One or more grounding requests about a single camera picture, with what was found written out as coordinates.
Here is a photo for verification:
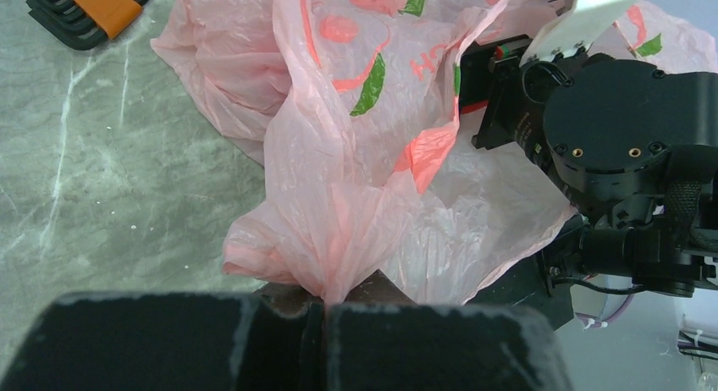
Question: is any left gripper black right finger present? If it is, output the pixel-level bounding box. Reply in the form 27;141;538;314
323;272;572;390

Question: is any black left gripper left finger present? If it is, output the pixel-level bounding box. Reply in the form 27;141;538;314
1;292;322;390

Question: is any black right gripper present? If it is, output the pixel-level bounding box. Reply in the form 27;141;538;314
458;36;717;298

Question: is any pink plastic bag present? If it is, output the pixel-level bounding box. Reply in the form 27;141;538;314
150;0;718;306

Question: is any black orange hex key set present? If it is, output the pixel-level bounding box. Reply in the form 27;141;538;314
26;0;150;51

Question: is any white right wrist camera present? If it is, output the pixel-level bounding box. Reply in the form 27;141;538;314
521;0;637;65

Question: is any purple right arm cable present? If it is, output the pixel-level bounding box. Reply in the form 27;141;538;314
574;293;635;329

